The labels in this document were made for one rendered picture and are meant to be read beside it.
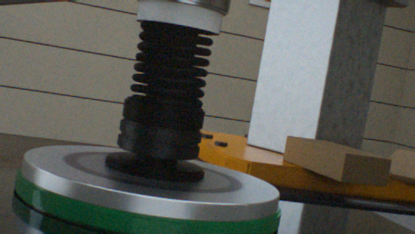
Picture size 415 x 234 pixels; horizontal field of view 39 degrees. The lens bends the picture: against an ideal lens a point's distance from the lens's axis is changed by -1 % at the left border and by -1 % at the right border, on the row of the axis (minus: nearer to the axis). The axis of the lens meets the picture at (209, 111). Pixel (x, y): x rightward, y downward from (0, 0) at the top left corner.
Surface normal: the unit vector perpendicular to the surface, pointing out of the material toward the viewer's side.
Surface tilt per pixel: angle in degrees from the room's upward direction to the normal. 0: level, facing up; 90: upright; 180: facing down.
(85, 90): 90
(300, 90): 90
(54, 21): 90
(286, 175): 90
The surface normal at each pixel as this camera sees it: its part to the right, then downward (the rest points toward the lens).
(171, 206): 0.21, 0.08
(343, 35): 0.69, 0.15
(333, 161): -0.91, -0.13
